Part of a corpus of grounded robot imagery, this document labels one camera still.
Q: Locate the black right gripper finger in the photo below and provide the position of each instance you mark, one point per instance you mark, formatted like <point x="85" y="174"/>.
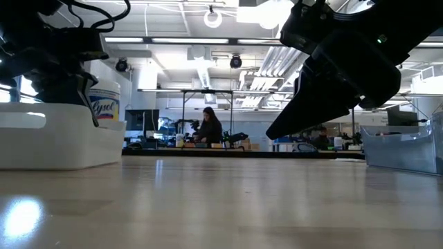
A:
<point x="304" y="110"/>

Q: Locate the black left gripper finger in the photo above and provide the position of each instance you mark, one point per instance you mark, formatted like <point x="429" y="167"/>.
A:
<point x="88" y="100"/>

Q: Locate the white green bandage packet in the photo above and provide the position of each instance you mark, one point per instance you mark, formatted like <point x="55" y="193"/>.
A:
<point x="347" y="160"/>

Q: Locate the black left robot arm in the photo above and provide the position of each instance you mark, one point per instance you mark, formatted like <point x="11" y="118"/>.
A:
<point x="34" y="27"/>

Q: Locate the black background robot arm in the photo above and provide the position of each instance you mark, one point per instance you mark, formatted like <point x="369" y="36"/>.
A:
<point x="237" y="136"/>

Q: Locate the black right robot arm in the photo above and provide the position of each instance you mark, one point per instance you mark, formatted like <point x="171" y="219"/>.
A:
<point x="422" y="24"/>

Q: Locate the yellow white Lysol wipes canister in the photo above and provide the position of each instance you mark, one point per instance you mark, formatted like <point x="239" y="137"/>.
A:
<point x="107" y="107"/>

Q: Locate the blue box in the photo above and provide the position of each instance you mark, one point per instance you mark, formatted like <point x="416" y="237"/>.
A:
<point x="287" y="139"/>

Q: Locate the person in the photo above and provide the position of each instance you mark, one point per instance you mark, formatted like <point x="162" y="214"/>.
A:
<point x="322" y="140"/>
<point x="209" y="129"/>

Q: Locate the white plastic bin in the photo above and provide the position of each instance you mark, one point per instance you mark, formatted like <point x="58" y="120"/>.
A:
<point x="62" y="148"/>

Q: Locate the brown cardboard box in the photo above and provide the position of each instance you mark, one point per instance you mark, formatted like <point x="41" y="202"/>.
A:
<point x="251" y="145"/>

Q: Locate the clear grey plastic bin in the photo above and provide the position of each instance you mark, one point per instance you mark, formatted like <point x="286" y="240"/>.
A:
<point x="398" y="152"/>

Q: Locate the small yellow white canister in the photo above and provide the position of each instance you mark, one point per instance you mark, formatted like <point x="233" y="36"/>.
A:
<point x="179" y="140"/>

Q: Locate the long ceiling light bar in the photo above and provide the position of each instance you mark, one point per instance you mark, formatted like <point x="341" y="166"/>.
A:
<point x="190" y="40"/>

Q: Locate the black ceiling dome camera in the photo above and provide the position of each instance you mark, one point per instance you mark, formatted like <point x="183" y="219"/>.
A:
<point x="236" y="62"/>
<point x="121" y="65"/>

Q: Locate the black aluminium table frame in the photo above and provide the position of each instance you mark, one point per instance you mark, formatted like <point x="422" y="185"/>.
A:
<point x="242" y="154"/>

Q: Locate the black background station frame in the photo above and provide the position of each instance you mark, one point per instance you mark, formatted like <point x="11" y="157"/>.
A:
<point x="207" y="91"/>

